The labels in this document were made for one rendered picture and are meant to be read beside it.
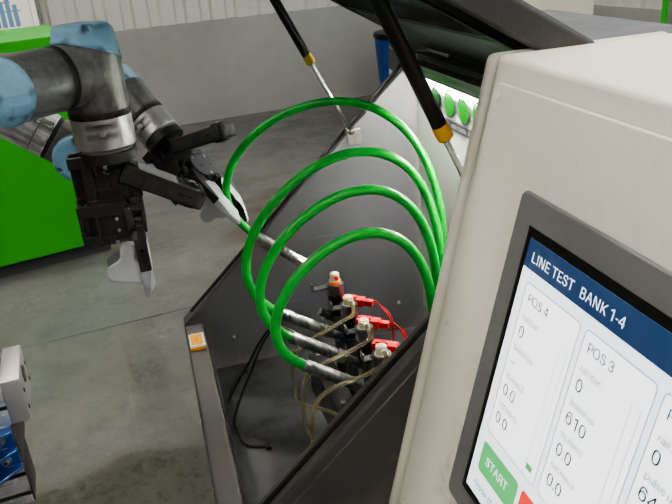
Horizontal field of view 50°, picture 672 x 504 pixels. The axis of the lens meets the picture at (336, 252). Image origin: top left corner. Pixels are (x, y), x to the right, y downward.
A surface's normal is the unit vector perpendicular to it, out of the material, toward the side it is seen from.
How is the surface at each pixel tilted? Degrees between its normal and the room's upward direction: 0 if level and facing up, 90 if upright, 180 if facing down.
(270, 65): 90
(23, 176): 90
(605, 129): 76
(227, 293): 90
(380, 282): 90
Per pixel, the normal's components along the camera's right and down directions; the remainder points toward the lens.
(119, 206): 0.27, 0.37
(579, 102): -0.95, -0.04
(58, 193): 0.49, 0.32
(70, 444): -0.07, -0.91
